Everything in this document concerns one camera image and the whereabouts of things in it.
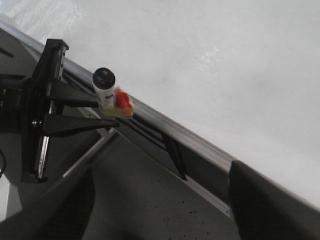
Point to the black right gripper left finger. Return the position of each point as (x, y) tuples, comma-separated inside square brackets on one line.
[(61, 213)]

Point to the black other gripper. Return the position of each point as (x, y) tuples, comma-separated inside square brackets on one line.
[(27, 104)]

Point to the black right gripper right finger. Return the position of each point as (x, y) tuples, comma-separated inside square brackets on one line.
[(264, 211)]

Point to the white whiteboard marker with tape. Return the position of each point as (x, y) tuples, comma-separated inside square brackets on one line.
[(112, 100)]

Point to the white whiteboard with aluminium frame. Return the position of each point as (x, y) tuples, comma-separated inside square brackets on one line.
[(242, 74)]

